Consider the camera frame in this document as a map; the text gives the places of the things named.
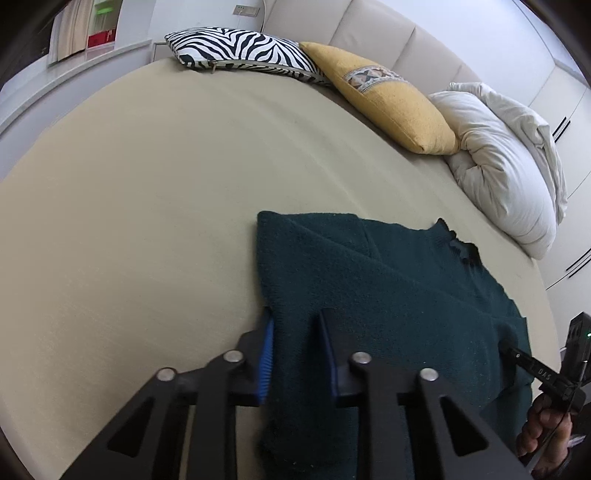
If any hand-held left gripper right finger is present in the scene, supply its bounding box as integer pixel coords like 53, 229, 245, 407
318, 308, 533, 480

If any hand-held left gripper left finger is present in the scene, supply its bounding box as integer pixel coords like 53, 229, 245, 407
60, 318, 276, 480

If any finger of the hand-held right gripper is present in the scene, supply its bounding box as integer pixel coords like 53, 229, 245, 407
500, 342, 570, 397

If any dark green knit sweater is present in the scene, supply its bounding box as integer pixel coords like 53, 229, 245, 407
256, 211, 536, 480

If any person's right hand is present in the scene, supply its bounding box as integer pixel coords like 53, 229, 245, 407
516, 393, 574, 462

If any beige bed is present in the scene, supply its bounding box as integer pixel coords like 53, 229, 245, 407
0, 58, 561, 480

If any white duvet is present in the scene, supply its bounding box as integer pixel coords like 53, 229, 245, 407
428, 82, 570, 259

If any white wardrobe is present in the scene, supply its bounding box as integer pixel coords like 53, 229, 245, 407
508, 0, 591, 333

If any yellow pillow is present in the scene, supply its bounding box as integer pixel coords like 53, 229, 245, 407
299, 41, 460, 155

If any zebra striped pillow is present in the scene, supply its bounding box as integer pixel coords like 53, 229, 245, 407
165, 28, 333, 88

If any beige padded headboard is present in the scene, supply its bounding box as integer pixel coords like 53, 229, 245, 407
259, 0, 483, 93

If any white window ledge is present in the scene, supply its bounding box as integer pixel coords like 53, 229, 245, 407
0, 41, 155, 137

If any red box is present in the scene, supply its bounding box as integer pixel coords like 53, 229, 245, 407
87, 28, 116, 49

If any beige curtain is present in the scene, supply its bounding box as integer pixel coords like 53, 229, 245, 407
48, 0, 96, 64

